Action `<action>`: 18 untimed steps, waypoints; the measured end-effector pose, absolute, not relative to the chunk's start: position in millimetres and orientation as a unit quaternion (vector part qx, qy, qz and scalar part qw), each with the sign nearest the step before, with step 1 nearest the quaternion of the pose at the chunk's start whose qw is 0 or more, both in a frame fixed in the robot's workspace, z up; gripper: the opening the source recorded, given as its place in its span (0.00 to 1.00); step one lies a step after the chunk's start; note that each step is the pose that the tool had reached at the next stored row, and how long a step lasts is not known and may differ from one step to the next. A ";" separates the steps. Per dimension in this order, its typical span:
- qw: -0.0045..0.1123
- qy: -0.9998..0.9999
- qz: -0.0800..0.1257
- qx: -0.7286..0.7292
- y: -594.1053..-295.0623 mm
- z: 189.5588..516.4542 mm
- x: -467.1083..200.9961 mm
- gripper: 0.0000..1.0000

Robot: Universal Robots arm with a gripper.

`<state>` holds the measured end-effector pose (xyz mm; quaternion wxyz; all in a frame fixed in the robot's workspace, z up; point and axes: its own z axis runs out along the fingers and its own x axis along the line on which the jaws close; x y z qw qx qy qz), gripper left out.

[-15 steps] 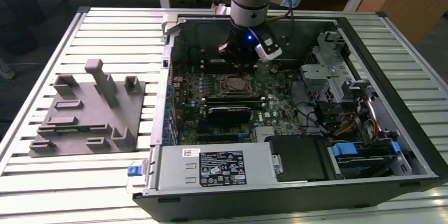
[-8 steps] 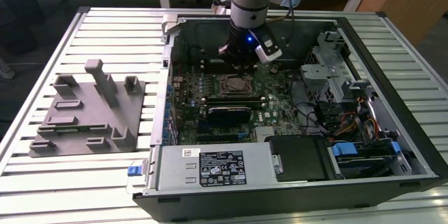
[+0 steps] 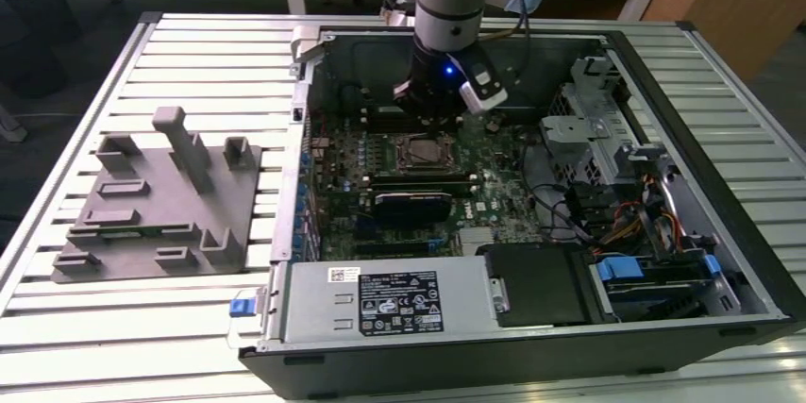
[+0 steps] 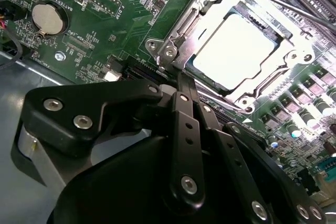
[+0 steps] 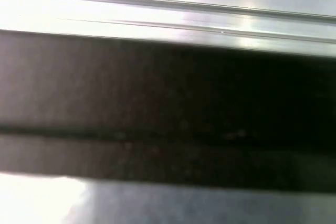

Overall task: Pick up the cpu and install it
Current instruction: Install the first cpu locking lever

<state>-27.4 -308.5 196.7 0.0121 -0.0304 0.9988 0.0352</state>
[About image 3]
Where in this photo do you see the CPU socket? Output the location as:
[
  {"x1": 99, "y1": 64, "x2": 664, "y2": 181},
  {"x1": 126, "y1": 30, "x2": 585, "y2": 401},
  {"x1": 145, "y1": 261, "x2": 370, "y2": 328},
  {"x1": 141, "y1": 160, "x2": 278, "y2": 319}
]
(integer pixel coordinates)
[{"x1": 393, "y1": 133, "x2": 461, "y2": 173}]

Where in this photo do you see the short black expansion slot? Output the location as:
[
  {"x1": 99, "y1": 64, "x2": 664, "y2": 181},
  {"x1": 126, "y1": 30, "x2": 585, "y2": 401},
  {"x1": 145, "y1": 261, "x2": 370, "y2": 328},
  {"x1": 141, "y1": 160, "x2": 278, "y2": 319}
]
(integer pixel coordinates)
[{"x1": 358, "y1": 243, "x2": 430, "y2": 256}]

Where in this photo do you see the green motherboard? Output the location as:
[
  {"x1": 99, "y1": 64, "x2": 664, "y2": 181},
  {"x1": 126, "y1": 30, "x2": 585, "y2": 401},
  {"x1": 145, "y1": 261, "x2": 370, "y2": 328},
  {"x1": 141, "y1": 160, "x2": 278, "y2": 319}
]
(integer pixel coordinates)
[{"x1": 302, "y1": 108, "x2": 549, "y2": 262}]

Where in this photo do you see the grey stand foot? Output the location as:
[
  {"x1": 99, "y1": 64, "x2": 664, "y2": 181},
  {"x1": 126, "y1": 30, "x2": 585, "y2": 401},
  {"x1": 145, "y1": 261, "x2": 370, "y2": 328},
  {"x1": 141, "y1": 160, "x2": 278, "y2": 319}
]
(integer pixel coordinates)
[{"x1": 0, "y1": 105, "x2": 29, "y2": 143}]

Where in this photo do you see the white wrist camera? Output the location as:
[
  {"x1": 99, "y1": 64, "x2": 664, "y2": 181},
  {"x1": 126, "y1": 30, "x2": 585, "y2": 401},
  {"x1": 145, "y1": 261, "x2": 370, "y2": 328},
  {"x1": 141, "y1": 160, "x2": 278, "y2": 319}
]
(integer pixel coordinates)
[{"x1": 458, "y1": 54, "x2": 510, "y2": 115}]

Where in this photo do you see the black open PC case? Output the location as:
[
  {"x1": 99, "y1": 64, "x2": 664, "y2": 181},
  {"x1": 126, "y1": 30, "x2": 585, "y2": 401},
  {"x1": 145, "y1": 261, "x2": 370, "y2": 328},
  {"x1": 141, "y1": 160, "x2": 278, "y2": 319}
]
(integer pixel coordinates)
[{"x1": 237, "y1": 20, "x2": 806, "y2": 400}]

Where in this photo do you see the black graphics card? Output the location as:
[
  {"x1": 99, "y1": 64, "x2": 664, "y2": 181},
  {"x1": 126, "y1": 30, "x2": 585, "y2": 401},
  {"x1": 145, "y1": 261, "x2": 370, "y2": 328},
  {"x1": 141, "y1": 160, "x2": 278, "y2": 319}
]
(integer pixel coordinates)
[{"x1": 372, "y1": 191, "x2": 456, "y2": 227}]

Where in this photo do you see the grey parts rack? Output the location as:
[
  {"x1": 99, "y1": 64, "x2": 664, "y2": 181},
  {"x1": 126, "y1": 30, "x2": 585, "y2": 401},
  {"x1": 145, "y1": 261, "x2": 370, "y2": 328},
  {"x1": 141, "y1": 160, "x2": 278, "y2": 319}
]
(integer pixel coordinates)
[{"x1": 50, "y1": 107, "x2": 265, "y2": 285}]

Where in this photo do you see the silver metal drive cage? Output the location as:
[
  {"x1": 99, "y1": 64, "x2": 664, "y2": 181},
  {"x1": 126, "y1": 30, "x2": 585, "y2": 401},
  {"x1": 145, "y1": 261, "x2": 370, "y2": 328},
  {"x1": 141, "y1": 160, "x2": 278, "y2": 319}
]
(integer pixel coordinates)
[{"x1": 540, "y1": 56, "x2": 638, "y2": 187}]

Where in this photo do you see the green RAM stick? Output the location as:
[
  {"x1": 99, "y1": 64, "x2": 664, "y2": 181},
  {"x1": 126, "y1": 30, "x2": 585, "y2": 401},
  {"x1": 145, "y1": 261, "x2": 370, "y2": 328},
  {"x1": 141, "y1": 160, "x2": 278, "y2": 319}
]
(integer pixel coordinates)
[{"x1": 70, "y1": 227, "x2": 191, "y2": 239}]

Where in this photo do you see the silver CPU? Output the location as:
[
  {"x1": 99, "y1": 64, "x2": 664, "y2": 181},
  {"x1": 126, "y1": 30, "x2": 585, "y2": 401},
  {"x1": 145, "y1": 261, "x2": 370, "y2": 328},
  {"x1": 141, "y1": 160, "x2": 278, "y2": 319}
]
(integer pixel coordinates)
[{"x1": 408, "y1": 141, "x2": 445, "y2": 166}]

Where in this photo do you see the blue case latch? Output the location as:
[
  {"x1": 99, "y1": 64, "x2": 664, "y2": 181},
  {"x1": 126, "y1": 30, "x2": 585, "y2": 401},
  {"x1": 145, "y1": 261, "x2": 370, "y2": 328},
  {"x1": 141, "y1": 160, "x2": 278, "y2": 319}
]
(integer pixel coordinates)
[{"x1": 230, "y1": 296, "x2": 261, "y2": 319}]

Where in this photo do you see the silver chip heat sink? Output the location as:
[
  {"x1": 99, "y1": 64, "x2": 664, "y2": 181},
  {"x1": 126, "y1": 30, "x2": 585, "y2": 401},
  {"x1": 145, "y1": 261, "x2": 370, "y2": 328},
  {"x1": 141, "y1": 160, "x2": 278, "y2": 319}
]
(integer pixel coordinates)
[{"x1": 460, "y1": 227, "x2": 500, "y2": 251}]

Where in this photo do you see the yellow orange wire bundle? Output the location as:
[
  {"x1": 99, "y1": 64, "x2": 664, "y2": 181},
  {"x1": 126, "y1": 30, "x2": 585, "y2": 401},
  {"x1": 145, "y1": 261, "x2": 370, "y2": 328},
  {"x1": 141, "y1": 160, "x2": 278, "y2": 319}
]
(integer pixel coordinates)
[{"x1": 592, "y1": 174, "x2": 685, "y2": 253}]

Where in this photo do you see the brown wooden cabinet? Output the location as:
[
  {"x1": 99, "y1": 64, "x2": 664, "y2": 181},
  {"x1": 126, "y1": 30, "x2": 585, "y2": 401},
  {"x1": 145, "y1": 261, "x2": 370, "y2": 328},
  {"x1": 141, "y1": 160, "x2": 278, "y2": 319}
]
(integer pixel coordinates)
[{"x1": 645, "y1": 0, "x2": 806, "y2": 81}]

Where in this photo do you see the silver power supply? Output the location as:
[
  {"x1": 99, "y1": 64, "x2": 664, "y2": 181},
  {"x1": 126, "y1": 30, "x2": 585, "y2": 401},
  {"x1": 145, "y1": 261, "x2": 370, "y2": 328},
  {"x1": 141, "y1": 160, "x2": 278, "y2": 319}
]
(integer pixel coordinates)
[{"x1": 277, "y1": 259, "x2": 500, "y2": 343}]

